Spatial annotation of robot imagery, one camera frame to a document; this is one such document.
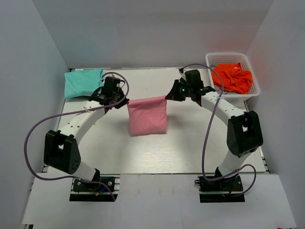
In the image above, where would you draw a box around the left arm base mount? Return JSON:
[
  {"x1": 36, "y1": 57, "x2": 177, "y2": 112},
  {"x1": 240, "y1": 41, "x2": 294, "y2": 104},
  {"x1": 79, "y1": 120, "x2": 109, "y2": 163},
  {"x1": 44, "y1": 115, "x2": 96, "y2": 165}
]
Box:
[{"x1": 69, "y1": 175, "x2": 120, "y2": 202}]

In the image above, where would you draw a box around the white folded cloth under teal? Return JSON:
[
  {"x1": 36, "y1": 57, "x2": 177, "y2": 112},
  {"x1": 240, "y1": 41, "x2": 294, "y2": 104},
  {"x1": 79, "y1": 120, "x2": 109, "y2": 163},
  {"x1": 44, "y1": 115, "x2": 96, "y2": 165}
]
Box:
[{"x1": 101, "y1": 73, "x2": 113, "y2": 83}]

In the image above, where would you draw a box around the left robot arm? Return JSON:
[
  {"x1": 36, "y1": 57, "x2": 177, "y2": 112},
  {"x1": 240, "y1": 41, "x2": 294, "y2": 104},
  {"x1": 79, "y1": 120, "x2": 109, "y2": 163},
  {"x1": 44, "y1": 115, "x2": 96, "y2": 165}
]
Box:
[{"x1": 43, "y1": 76, "x2": 129, "y2": 190}]

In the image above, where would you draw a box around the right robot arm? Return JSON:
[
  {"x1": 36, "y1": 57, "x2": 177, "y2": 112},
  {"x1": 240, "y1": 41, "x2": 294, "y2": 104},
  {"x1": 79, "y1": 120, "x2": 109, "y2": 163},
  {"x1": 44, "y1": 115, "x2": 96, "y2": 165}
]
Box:
[{"x1": 165, "y1": 68, "x2": 263, "y2": 190}]

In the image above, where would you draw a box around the pink t-shirt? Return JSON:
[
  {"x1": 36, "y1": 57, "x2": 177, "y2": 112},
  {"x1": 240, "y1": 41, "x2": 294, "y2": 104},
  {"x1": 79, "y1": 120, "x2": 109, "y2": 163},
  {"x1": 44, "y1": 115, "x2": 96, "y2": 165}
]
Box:
[{"x1": 127, "y1": 96, "x2": 167, "y2": 135}]

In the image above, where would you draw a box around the white plastic basket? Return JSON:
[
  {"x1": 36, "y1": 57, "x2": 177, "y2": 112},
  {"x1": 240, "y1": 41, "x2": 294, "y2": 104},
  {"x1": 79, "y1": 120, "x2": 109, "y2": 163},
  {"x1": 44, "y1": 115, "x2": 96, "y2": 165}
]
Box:
[{"x1": 205, "y1": 52, "x2": 260, "y2": 100}]

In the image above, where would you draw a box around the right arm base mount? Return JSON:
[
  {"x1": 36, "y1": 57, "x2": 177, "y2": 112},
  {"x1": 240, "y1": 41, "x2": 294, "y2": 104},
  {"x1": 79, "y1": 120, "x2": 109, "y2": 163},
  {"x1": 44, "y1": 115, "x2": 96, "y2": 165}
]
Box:
[{"x1": 194, "y1": 175, "x2": 245, "y2": 203}]

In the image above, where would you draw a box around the orange t-shirt in basket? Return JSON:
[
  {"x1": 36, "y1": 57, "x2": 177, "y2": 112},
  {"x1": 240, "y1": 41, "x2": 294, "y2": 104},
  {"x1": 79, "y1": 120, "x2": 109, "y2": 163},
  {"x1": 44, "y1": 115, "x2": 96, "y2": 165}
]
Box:
[{"x1": 213, "y1": 63, "x2": 253, "y2": 94}]

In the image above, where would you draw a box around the grey cloth in basket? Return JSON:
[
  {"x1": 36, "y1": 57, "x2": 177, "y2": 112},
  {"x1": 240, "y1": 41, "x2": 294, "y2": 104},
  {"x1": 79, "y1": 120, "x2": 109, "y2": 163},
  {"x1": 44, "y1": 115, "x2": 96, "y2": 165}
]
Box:
[{"x1": 215, "y1": 86, "x2": 238, "y2": 96}]

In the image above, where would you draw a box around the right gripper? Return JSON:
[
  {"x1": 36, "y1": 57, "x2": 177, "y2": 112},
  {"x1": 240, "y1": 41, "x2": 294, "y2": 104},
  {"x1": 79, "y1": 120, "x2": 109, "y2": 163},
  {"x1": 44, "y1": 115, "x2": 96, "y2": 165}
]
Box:
[{"x1": 166, "y1": 80, "x2": 193, "y2": 102}]

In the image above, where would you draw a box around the folded teal t-shirt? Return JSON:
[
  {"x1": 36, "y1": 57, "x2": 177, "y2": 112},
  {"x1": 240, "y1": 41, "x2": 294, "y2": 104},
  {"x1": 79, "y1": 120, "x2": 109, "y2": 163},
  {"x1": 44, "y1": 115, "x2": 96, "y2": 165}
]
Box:
[{"x1": 64, "y1": 69, "x2": 104, "y2": 99}]

